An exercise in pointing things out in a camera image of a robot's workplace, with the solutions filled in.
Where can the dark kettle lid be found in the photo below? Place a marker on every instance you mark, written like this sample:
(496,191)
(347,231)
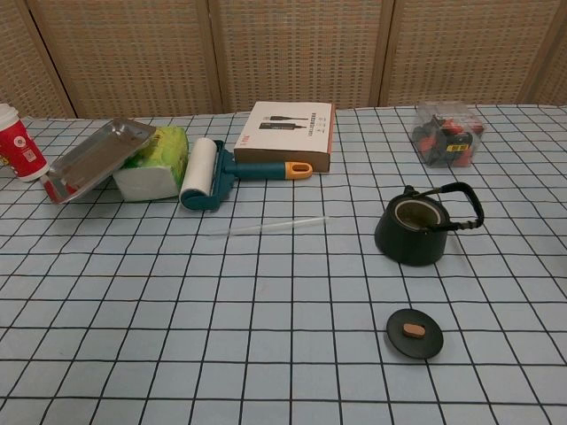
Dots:
(398,341)

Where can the red and white cup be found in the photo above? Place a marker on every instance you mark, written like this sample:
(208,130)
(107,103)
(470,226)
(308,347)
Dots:
(17,150)

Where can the clear glass stirring rod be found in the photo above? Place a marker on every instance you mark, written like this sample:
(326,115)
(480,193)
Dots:
(266,226)

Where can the blue checkered tablecloth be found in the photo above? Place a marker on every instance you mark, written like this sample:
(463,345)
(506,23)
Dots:
(266,310)

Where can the green white tissue pack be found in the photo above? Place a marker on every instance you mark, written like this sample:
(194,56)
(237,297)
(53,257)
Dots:
(150,182)

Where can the woven bamboo folding screen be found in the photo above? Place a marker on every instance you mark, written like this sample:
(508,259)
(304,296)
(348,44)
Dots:
(288,53)

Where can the clear box of binder clips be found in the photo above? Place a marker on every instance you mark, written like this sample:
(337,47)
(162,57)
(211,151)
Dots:
(447,137)

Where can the stainless steel rectangular tray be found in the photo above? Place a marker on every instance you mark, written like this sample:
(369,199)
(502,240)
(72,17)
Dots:
(88,159)

